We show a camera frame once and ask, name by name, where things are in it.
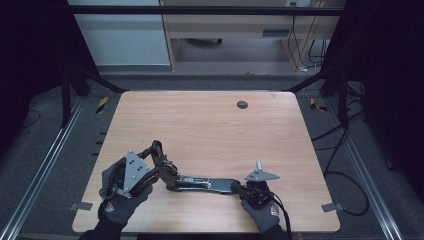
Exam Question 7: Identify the black floor cables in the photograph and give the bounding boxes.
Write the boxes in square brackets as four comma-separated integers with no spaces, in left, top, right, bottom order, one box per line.
[311,83,367,152]

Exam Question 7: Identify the black horizontal frame bar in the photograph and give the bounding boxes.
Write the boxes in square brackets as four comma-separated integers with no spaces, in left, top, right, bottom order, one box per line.
[68,4,346,16]

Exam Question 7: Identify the person's right hand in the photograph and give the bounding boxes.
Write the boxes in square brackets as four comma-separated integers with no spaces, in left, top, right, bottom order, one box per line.
[240,201,283,234]

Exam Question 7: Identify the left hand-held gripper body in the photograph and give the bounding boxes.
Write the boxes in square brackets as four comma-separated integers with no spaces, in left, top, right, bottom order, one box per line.
[114,150,153,198]

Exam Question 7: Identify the dark object under desk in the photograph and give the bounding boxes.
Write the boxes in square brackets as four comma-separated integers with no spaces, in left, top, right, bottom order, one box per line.
[184,37,224,47]

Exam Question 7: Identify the light wooden desk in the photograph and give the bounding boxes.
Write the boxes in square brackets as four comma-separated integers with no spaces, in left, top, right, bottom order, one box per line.
[159,0,346,73]

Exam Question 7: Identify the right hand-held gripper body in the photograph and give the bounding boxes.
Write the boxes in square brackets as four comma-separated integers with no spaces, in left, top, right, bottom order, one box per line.
[239,170,280,209]

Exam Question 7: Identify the black looped floor cable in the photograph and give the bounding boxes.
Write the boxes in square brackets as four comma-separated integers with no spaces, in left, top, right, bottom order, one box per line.
[323,128,370,217]

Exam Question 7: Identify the thin black floor cable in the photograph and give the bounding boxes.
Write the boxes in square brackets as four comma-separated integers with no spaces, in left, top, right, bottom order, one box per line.
[16,109,42,130]

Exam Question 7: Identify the grey tape piece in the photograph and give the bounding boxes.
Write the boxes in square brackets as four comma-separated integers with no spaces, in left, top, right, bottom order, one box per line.
[69,201,94,212]
[321,202,345,213]

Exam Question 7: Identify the hanging black cables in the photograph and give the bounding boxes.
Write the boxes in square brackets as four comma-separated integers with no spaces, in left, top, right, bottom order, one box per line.
[287,1,329,73]

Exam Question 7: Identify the person's left hand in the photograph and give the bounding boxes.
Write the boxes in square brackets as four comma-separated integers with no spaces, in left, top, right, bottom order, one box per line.
[98,159,154,225]

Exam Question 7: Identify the black metal frame stand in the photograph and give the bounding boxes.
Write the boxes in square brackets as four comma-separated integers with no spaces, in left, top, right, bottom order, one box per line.
[283,64,351,126]
[59,63,129,128]

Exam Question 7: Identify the black stapler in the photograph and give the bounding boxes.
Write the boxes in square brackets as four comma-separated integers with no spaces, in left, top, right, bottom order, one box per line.
[150,139,243,196]

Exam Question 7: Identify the yellow-handled tool right floor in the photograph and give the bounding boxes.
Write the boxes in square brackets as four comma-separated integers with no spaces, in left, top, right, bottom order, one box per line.
[309,97,328,113]

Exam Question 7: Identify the aluminium floor rail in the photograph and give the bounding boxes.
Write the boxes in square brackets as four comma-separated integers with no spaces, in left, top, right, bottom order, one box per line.
[0,96,86,240]
[324,98,405,240]

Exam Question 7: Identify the hand-held gripper cable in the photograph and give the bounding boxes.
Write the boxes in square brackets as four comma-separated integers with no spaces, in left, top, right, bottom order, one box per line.
[99,161,121,201]
[266,191,294,240]

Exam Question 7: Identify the yellow black striped tape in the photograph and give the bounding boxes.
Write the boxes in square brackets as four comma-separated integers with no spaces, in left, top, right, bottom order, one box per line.
[96,96,110,115]

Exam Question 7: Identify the left hand-held gripper cable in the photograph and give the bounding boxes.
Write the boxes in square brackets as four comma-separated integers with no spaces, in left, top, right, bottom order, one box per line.
[99,161,121,201]

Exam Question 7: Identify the black curtain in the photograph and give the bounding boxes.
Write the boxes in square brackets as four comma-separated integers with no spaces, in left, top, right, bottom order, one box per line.
[0,0,101,158]
[328,0,424,201]

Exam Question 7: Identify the right hand-held gripper cable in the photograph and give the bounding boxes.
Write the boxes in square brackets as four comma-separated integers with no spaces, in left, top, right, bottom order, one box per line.
[266,191,294,240]

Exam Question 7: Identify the white cabinet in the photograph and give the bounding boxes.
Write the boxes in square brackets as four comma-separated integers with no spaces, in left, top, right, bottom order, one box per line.
[68,0,171,67]

